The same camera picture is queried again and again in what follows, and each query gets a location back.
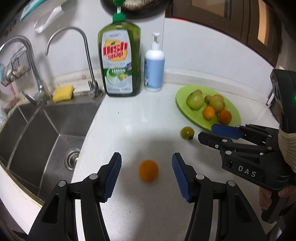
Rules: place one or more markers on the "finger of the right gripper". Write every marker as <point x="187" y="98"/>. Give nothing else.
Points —
<point x="262" y="146"/>
<point x="226" y="130"/>

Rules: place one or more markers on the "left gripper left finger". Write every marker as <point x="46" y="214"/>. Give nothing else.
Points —
<point x="56" y="219"/>

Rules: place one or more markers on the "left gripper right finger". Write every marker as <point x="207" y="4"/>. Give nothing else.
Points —
<point x="236" y="218"/>

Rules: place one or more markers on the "small orange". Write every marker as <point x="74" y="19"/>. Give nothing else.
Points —
<point x="208" y="113"/>
<point x="148" y="170"/>

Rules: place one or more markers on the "dark green small fruit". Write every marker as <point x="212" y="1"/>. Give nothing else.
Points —
<point x="187" y="133"/>

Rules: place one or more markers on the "yellow green apple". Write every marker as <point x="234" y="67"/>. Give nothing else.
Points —
<point x="217" y="103"/>

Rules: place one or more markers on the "large orange mandarin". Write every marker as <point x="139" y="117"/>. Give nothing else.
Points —
<point x="218" y="95"/>

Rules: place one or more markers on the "brown kiwi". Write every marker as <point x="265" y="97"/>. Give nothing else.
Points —
<point x="207" y="98"/>

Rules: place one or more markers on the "knit sleeve forearm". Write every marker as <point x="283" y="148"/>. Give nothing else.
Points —
<point x="287" y="145"/>

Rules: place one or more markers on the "right hand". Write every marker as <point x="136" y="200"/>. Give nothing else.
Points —
<point x="288" y="192"/>

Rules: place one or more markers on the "steel sink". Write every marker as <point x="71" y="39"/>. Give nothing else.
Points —
<point x="40" y="145"/>

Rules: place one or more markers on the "white blue pump bottle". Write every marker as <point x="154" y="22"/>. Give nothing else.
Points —
<point x="154" y="63"/>

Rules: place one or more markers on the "large chrome faucet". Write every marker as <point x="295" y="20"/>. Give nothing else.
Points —
<point x="43" y="96"/>

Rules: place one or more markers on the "yellow sponge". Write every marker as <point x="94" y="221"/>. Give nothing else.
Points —
<point x="63" y="93"/>

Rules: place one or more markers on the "green dish soap bottle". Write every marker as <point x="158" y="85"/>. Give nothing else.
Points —
<point x="119" y="54"/>

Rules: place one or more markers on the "teal bag box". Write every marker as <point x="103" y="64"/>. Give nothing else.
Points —
<point x="30" y="7"/>

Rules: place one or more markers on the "dark wooden window frame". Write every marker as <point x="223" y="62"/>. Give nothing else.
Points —
<point x="252" y="23"/>

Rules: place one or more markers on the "wire basket on wall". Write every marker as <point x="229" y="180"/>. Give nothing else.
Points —
<point x="16" y="68"/>

